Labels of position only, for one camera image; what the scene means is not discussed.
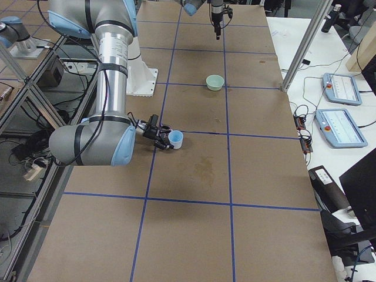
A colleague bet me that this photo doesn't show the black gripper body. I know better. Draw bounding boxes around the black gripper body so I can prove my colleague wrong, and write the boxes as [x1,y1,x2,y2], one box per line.
[210,5,226,28]
[142,114,169,141]

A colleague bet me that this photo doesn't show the light blue plastic cup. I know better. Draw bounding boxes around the light blue plastic cup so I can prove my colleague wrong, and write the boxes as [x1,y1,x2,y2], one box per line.
[168,130,184,149]

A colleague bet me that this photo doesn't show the light green bowl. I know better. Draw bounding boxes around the light green bowl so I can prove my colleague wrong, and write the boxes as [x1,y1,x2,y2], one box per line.
[206,75,225,91]

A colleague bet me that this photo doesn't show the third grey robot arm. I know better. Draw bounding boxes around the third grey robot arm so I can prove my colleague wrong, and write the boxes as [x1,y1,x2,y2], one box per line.
[1,16,44,59]

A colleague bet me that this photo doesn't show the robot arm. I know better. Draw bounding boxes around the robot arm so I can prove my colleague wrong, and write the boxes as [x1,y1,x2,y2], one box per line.
[48,1,174,166]
[176,0,233,40]

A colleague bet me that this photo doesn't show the black water bottle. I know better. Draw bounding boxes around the black water bottle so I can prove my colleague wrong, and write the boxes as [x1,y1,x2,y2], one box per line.
[321,4,342,33]

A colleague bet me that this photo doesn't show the upper teach pendant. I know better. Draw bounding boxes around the upper teach pendant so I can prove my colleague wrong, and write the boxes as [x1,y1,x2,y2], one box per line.
[323,73,362,106]

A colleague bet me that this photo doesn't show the teach pendant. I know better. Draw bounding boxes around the teach pendant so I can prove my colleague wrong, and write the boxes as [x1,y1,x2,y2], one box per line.
[323,73,362,106]
[315,109,368,149]

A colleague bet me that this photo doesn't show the lower teach pendant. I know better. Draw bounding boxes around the lower teach pendant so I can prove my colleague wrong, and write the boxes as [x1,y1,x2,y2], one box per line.
[315,109,368,149]

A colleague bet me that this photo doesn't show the black monitor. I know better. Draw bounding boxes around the black monitor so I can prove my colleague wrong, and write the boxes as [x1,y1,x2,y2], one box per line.
[340,149,375,240]

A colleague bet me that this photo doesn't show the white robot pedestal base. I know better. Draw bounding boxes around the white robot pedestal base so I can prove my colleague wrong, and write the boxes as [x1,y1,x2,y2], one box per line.
[126,37,158,97]

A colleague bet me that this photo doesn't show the aluminium frame post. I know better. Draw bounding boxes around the aluminium frame post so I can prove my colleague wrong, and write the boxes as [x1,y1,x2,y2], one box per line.
[280,0,332,92]

